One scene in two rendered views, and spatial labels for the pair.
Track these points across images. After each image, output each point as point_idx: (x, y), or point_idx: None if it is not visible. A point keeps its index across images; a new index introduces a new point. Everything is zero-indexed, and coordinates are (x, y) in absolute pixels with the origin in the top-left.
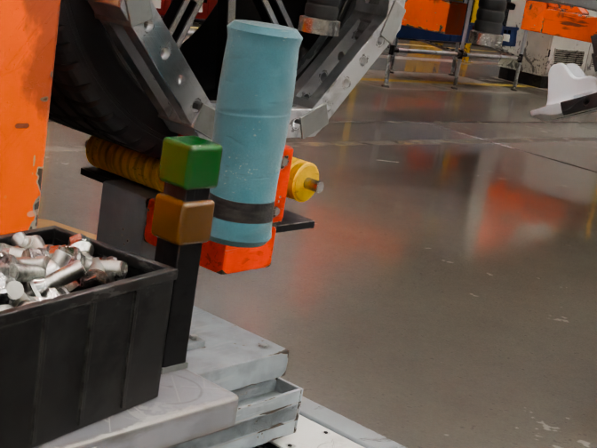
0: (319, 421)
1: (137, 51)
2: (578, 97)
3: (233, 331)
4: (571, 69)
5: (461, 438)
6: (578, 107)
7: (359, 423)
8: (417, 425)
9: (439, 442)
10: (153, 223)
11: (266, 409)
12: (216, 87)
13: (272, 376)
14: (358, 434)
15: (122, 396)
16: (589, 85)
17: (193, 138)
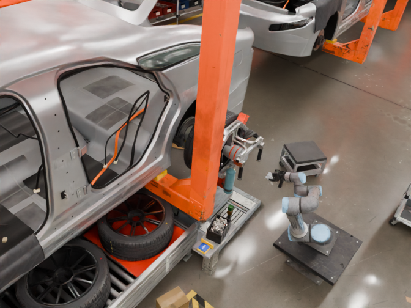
0: (235, 190)
1: None
2: (270, 178)
3: None
4: (270, 172)
5: (255, 183)
6: (270, 180)
7: (239, 183)
8: (248, 181)
9: (252, 185)
10: (227, 212)
11: (229, 195)
12: (220, 162)
13: None
14: (241, 192)
15: (227, 231)
16: (271, 177)
17: (230, 205)
